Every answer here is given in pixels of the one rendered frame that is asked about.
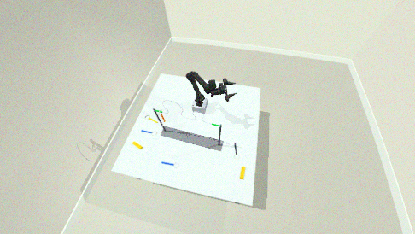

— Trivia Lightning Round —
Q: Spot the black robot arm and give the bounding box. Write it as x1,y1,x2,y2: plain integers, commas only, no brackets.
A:
186,71,225,107

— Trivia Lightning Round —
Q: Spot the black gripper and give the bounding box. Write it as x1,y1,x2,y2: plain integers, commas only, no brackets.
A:
217,78,237,102

